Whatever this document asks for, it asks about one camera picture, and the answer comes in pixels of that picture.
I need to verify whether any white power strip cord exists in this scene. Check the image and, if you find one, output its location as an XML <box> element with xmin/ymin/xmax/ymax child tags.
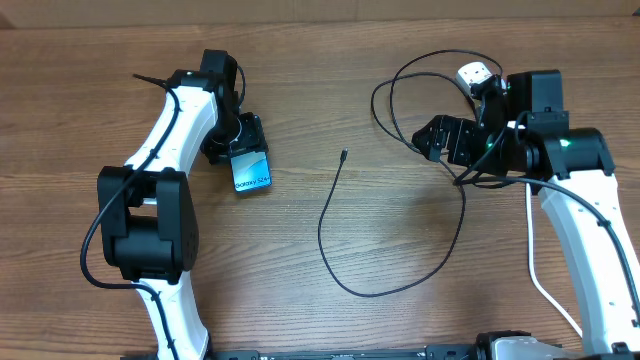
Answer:
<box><xmin>524</xmin><ymin>182</ymin><xmax>584</xmax><ymax>338</ymax></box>

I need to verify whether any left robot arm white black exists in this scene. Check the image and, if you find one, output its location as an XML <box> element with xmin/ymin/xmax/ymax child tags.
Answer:
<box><xmin>80</xmin><ymin>49</ymin><xmax>272</xmax><ymax>359</ymax></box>

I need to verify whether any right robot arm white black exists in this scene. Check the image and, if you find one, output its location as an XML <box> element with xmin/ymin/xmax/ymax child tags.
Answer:
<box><xmin>412</xmin><ymin>63</ymin><xmax>639</xmax><ymax>359</ymax></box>

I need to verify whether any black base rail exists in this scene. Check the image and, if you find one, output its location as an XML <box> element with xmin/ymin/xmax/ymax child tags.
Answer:
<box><xmin>119</xmin><ymin>330</ymin><xmax>566</xmax><ymax>360</ymax></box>

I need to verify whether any black USB charging cable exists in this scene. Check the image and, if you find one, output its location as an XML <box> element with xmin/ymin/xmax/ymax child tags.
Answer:
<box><xmin>316</xmin><ymin>48</ymin><xmax>504</xmax><ymax>299</ymax></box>

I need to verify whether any white power strip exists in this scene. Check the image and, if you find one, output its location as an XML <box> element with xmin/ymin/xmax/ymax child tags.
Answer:
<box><xmin>455</xmin><ymin>61</ymin><xmax>493</xmax><ymax>96</ymax></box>

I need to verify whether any Samsung Galaxy smartphone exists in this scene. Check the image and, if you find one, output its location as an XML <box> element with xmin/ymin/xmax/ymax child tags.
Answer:
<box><xmin>231</xmin><ymin>151</ymin><xmax>272</xmax><ymax>193</ymax></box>

